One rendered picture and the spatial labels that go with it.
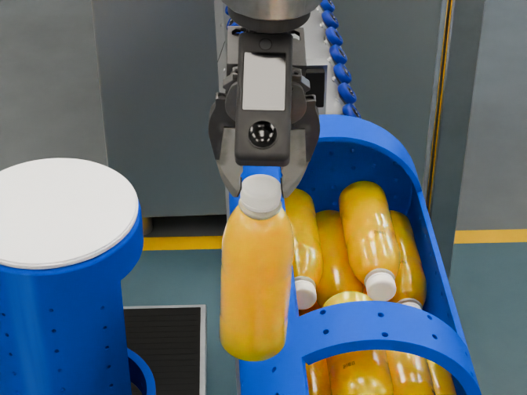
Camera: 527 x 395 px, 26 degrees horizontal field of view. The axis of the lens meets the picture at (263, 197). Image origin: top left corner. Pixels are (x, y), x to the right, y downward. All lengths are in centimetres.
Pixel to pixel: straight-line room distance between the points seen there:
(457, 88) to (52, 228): 91
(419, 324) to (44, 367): 73
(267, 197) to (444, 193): 139
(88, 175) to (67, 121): 209
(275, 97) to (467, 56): 133
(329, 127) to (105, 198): 41
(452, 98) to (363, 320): 107
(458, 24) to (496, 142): 167
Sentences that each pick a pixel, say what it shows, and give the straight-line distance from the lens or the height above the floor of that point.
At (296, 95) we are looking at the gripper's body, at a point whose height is 159.
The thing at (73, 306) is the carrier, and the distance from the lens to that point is 176.
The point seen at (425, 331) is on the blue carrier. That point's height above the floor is 122.
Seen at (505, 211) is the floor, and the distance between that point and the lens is 356.
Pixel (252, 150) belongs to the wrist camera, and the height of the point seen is 158.
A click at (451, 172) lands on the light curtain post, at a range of 241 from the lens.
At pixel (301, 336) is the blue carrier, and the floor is 121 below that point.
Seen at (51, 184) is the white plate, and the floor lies 104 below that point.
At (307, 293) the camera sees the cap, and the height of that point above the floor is 112.
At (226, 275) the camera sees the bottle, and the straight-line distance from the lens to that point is 113.
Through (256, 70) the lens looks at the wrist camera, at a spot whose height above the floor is 163.
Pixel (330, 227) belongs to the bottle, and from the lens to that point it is 164.
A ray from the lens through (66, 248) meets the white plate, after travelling 173.
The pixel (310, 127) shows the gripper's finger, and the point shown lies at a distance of 103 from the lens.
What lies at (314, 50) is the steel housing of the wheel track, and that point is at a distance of 242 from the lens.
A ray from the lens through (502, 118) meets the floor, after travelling 399.
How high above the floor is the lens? 211
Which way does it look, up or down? 37 degrees down
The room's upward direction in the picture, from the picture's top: straight up
